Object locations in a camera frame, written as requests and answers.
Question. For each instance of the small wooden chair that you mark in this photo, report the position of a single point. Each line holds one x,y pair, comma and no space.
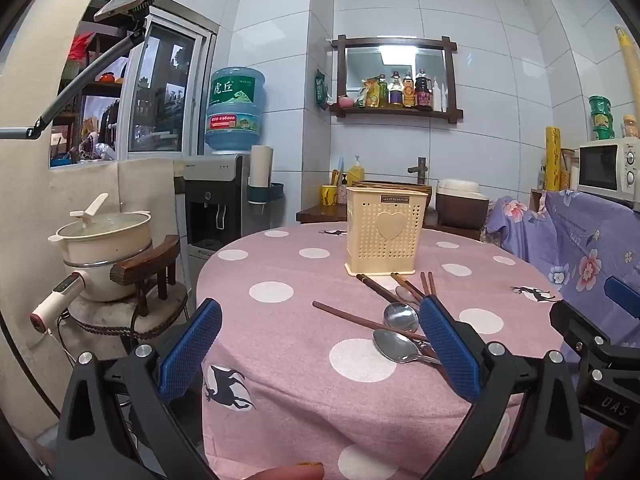
150,262

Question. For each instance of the blue water bottle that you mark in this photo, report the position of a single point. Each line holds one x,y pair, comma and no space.
235,110

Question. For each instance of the orange label bottle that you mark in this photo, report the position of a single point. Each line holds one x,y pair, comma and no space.
408,94

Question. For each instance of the wooden framed mirror shelf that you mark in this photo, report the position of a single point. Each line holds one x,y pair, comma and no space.
395,41

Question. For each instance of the green packet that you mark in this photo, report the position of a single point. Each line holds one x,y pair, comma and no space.
321,90

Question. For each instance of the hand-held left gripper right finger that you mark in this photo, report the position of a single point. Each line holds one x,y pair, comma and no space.
447,350

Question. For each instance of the cream plastic utensil holder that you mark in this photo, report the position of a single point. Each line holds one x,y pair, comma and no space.
387,230

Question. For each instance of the brass faucet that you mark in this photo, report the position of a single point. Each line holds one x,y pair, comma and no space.
419,167

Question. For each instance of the wooden box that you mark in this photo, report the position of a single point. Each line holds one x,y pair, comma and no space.
536,201

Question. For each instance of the yellow cup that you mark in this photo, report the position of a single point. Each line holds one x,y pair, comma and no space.
328,195

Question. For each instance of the grey water dispenser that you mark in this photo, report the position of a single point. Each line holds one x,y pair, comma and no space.
215,205

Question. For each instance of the yellow soap dispenser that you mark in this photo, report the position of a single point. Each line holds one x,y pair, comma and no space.
356,174

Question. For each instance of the yellow wrap roll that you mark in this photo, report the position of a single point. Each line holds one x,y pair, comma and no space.
552,157

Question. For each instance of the yellow seasoning packet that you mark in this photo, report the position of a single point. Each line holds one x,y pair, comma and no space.
372,95

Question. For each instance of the person's left hand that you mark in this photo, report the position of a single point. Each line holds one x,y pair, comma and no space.
292,472

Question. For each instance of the pink polka dot tablecloth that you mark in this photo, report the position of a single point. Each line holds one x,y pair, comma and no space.
300,320

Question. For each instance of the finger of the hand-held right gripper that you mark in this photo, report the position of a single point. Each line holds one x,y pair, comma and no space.
580,330
622,296

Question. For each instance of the brown white rice cooker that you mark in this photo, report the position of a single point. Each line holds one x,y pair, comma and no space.
460,205

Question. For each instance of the cream electric pot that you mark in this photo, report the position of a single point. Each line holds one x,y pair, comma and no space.
105,245

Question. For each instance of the white paper towel roll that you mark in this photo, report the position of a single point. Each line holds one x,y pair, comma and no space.
261,165

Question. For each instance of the dark wooden cabinet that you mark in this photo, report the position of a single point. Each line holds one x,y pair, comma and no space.
320,212

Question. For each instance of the yellow lid jar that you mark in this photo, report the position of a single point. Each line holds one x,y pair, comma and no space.
631,127

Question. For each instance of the dark sauce bottle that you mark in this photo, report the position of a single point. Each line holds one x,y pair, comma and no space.
423,94

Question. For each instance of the white bottle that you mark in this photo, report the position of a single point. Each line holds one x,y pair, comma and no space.
437,97

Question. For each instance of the metal spoon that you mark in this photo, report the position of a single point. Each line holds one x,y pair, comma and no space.
400,317
397,347
402,294

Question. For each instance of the woven pattern wash basin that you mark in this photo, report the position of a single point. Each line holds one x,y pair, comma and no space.
370,183

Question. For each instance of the sliding window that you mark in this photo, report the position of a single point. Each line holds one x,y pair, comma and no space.
165,85

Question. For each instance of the white microwave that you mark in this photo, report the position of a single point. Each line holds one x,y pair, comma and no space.
610,167

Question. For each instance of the red tassel decoration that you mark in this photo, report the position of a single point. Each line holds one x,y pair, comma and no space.
82,45

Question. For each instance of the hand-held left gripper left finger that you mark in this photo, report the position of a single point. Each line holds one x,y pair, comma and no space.
192,350

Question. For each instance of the teal paper towel holder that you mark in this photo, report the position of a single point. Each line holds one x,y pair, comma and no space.
270,193

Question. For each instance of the pink bowl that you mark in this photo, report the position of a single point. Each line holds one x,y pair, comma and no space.
345,102

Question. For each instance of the purple floral cloth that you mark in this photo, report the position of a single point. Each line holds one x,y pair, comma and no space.
575,240

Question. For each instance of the green bottle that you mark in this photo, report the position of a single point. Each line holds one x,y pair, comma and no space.
383,92

